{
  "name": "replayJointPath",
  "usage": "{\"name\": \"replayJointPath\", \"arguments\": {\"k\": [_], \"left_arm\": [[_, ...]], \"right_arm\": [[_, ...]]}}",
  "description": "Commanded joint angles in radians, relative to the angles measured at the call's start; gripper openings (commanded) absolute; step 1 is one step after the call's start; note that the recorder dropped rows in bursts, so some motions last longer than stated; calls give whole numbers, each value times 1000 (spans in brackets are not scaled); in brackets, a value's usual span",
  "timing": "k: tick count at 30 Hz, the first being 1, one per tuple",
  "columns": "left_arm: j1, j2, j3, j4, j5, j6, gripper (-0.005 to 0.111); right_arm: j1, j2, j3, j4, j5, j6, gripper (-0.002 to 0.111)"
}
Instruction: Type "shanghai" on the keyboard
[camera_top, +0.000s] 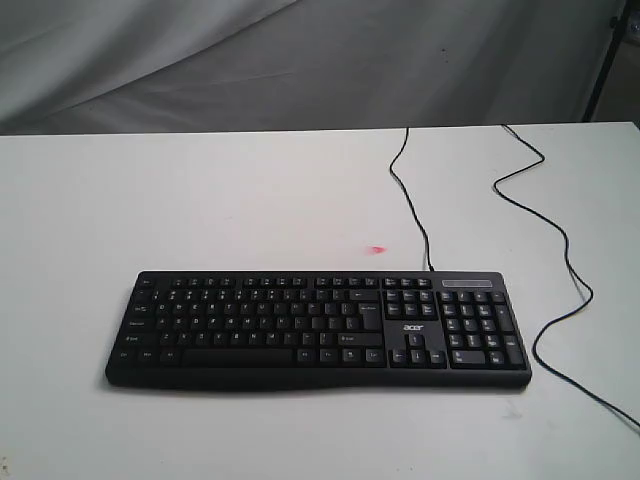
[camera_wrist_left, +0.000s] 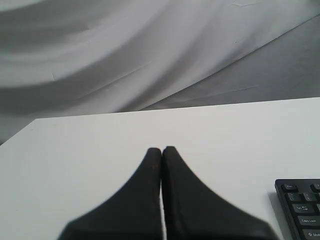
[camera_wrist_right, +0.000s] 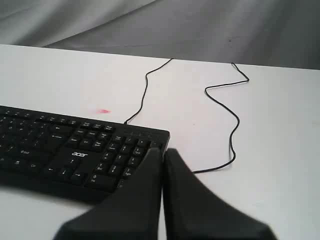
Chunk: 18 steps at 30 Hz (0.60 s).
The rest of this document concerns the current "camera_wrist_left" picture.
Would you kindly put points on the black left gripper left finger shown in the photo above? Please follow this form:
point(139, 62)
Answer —
point(132, 213)

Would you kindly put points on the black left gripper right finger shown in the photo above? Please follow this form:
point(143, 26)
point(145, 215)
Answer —
point(192, 211)

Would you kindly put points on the black acer keyboard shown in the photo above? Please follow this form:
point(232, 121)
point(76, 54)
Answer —
point(300, 202)

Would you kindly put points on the white backdrop cloth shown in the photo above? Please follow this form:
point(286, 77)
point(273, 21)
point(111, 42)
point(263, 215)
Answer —
point(63, 58)

